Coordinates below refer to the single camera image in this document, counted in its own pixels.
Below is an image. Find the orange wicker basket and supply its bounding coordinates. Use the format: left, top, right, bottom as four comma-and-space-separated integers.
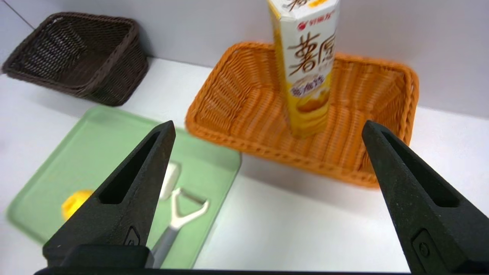
185, 41, 419, 188

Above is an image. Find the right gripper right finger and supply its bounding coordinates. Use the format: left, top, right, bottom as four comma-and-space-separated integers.
361, 120, 489, 274

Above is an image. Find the green plastic tray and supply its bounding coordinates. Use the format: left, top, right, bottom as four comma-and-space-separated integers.
6, 105, 242, 270

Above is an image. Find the white soap bar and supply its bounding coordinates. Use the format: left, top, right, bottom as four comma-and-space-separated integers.
159, 162, 181, 201

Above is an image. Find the yellow white chips box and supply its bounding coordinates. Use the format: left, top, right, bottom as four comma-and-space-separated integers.
267, 0, 340, 139

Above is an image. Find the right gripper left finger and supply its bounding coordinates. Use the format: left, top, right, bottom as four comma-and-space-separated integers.
43, 120, 176, 268

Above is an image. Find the yellow duck scooter toy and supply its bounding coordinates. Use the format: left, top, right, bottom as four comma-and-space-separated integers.
61, 190, 94, 221

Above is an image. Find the dark brown wicker basket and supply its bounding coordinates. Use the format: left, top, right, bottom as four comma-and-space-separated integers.
2, 11, 149, 107

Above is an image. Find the white peeler grey handle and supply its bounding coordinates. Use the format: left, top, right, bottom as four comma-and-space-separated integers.
147, 187, 210, 268

